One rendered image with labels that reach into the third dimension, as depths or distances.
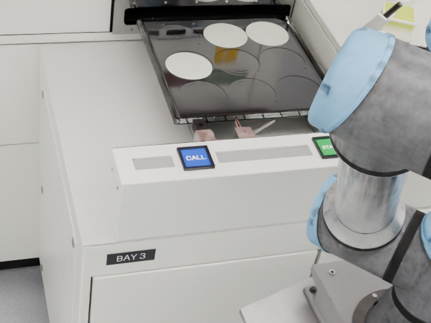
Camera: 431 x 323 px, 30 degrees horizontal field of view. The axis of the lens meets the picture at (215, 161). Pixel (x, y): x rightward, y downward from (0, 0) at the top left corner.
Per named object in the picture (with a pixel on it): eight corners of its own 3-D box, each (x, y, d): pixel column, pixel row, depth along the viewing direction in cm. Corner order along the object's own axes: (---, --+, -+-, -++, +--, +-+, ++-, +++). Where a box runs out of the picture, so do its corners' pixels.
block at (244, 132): (231, 138, 159) (234, 126, 157) (247, 136, 160) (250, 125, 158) (244, 165, 154) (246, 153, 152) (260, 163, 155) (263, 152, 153)
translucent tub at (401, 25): (374, 25, 183) (382, -1, 179) (406, 32, 183) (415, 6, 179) (374, 43, 178) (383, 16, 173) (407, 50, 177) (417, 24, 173)
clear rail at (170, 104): (135, 23, 184) (135, 18, 183) (141, 23, 184) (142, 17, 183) (174, 126, 158) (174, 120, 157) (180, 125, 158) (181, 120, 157)
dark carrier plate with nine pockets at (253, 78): (143, 24, 183) (143, 21, 183) (283, 19, 193) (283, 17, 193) (179, 118, 159) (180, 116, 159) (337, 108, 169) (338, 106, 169)
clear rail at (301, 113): (172, 122, 159) (172, 116, 158) (344, 110, 170) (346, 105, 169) (174, 126, 158) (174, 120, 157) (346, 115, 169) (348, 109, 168)
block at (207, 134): (193, 141, 157) (195, 129, 155) (210, 140, 158) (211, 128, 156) (204, 168, 151) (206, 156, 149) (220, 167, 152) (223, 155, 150)
